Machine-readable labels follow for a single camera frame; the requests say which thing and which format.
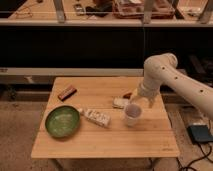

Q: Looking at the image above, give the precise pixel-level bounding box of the green ceramic bowl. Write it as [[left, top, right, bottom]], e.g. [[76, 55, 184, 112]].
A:
[[45, 105, 80, 138]]

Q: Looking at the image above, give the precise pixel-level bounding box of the dark object on shelf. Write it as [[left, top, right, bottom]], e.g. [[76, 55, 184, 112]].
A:
[[86, 3, 112, 17]]

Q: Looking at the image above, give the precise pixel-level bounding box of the small white packet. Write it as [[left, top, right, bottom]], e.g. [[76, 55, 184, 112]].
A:
[[112, 98, 129, 109]]

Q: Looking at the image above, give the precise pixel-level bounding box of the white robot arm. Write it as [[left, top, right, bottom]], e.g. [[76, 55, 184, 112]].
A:
[[130, 53, 213, 121]]

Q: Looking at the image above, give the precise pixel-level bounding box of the black power box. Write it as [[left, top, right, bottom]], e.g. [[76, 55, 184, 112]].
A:
[[187, 125, 213, 144]]

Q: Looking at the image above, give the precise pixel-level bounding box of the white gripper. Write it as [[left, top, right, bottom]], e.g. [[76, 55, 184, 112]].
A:
[[130, 85, 158, 107]]

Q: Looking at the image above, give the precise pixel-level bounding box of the black floor cable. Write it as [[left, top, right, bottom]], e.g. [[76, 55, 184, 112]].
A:
[[175, 143, 213, 171]]

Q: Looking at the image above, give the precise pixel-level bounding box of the brown rectangular block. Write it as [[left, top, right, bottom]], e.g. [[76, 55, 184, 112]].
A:
[[58, 86, 77, 101]]

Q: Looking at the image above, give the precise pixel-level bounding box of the wooden table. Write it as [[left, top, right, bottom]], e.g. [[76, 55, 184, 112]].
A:
[[30, 76, 181, 171]]

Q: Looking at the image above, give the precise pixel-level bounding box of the basket with items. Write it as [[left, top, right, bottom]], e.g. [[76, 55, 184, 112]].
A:
[[113, 0, 175, 19]]

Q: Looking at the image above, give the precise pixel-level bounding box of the brown oblong snack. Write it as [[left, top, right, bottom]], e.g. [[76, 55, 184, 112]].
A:
[[123, 93, 132, 99]]

